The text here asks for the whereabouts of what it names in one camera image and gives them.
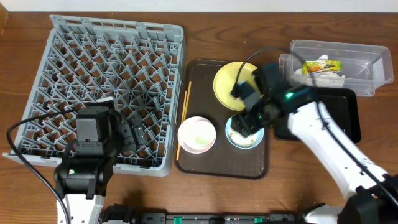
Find black cable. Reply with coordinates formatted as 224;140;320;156
6;108;78;224
231;47;398;209

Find brown serving tray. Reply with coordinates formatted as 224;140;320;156
175;59;270;180

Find left black cable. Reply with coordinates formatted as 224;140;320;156
6;108;78;224

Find wooden chopstick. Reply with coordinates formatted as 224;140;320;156
176;91;187;161
182;81;192;122

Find right black cable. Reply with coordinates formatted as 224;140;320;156
231;47;398;209

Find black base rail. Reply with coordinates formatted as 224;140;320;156
98;204;305;224

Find green snack wrapper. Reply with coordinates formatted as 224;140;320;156
302;60;342;75

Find pink white bowl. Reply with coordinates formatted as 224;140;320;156
177;116;217;154

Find light blue bowl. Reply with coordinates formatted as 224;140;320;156
225;117;264;149

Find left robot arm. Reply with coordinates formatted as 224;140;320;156
54;103;147;223

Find clear plastic bin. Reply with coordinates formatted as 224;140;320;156
290;40;394;96

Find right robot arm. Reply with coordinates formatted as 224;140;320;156
231;72;397;223

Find grey plastic dishwasher rack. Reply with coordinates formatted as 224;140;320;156
15;15;186;177

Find rice and food scraps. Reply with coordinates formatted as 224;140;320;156
228;129;258;148

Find wooden chopstick right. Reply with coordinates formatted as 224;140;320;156
182;81;192;122

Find black waste tray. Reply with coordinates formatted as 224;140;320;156
274;86;361;143

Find yellow plate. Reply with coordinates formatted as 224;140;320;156
213;62;260;111

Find wooden chopstick left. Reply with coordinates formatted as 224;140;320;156
176;91;187;161

